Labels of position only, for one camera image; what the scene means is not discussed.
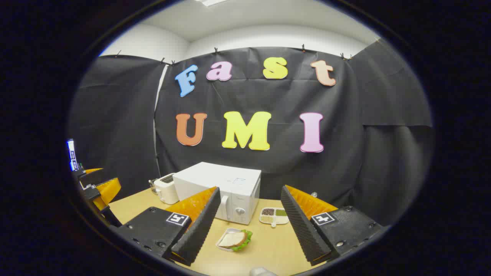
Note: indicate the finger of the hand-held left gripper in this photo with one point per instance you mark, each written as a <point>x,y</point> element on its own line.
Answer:
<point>94,177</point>
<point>109,189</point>

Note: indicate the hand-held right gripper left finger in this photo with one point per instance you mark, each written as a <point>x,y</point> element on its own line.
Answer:
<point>199,226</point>

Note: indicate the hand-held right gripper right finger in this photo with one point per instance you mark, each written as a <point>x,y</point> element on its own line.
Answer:
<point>303,230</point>

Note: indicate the sandwich with lettuce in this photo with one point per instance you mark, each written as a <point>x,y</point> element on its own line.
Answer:
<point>232,239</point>

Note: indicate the white microwave oven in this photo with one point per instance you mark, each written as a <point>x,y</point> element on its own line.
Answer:
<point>215,176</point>

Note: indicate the divided plate of grains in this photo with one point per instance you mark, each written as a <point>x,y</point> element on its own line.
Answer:
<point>282,220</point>

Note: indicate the white rectangular tray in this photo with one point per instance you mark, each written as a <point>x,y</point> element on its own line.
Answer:
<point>223,234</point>

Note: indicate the blue and white sign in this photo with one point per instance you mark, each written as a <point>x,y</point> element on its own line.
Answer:
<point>71,153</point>

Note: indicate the white toaster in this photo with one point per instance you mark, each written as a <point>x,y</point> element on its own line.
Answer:
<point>167,191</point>

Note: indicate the black backdrop cloth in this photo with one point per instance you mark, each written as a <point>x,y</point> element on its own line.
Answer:
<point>345,153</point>

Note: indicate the ceiling light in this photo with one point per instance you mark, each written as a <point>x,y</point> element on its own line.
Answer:
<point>211,2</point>

